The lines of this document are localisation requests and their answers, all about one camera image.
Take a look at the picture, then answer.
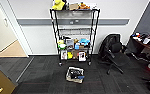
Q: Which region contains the flat white box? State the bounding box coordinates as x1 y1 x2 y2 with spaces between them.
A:
89 3 99 10

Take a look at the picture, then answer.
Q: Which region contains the yellow bottle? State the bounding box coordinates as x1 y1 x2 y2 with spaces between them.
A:
67 51 74 60

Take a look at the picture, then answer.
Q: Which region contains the orange plush toy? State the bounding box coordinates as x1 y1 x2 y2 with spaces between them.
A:
78 1 91 10

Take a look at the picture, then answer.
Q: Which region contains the yellow plush toy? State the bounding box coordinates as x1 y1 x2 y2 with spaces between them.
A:
51 0 67 11

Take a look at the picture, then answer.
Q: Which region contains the blue plush toy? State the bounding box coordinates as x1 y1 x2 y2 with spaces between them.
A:
78 37 91 47

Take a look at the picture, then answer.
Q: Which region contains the black office chair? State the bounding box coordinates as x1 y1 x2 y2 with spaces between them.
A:
97 33 132 76

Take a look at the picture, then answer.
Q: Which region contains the wooden door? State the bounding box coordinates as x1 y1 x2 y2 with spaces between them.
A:
0 56 19 94

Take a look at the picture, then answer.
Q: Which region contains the long grey wall band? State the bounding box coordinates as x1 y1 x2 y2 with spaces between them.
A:
16 17 131 27

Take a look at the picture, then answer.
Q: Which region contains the black wire shelf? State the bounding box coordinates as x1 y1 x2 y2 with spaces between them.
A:
49 7 101 67

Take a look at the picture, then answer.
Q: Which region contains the light blue cup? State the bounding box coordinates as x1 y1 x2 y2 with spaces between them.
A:
74 43 81 51

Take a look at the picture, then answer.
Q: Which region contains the brown cardboard box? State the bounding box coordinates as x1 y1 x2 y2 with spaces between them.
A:
68 2 80 11

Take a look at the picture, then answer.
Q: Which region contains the grey printed book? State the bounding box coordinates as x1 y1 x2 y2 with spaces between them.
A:
65 38 75 50

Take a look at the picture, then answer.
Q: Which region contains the red and white snack box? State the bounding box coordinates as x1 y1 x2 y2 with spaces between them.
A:
60 50 68 61

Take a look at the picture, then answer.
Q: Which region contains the cluttered wooden desk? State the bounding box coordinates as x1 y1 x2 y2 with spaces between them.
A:
126 31 150 64

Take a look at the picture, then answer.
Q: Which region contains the black bag with grey print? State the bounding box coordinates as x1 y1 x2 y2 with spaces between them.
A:
68 67 84 79

